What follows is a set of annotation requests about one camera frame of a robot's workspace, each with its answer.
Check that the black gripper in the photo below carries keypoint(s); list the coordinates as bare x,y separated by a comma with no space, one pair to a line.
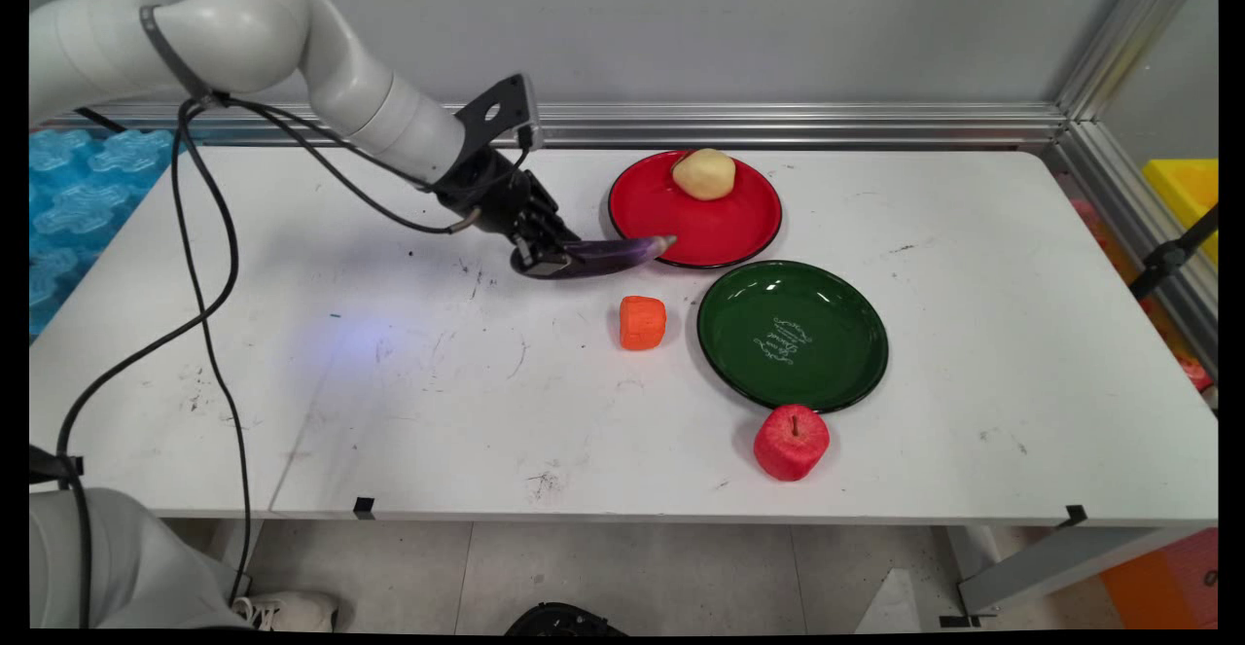
491,197

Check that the purple eggplant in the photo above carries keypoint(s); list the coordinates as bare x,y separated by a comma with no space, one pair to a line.
622,254

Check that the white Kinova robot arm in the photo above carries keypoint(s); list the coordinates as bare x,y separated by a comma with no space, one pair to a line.
253,22

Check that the orange carrot chunk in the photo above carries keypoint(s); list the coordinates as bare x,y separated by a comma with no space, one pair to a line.
642,324

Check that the yellow potato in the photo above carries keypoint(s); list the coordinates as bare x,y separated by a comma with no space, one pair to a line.
704,175

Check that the red round plate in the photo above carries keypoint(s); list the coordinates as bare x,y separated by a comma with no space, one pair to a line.
720,222

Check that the dark green round plate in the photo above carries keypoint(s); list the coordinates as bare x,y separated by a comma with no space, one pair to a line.
793,334

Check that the red apple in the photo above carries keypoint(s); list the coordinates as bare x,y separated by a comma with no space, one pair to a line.
790,446

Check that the black round object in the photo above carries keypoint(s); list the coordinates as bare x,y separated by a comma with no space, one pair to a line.
564,621

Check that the white sneaker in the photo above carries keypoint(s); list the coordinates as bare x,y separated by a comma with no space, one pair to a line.
292,612

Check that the thin black rod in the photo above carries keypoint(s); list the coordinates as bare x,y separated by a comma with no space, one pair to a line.
97,118

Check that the blue foam mat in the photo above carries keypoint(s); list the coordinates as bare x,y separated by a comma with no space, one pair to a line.
78,197

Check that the grey table leg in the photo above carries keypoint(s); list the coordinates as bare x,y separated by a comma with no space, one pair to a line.
1050,567

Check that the black stand pole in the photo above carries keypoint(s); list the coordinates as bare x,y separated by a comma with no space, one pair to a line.
1167,258

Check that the yellow plastic box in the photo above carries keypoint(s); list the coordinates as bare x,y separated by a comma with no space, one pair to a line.
1187,188

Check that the small red object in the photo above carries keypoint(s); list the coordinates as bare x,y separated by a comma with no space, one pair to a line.
1194,373

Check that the orange box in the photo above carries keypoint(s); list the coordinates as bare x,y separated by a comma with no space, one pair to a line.
1162,582

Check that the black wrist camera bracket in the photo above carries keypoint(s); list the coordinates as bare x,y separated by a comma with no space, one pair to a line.
498,112

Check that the horizontal aluminium frame rail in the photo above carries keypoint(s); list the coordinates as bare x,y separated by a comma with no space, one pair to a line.
778,125

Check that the side aluminium frame rail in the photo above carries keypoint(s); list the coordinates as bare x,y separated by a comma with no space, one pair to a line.
1148,236

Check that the upright aluminium frame post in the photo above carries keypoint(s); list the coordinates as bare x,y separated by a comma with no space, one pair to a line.
1128,42

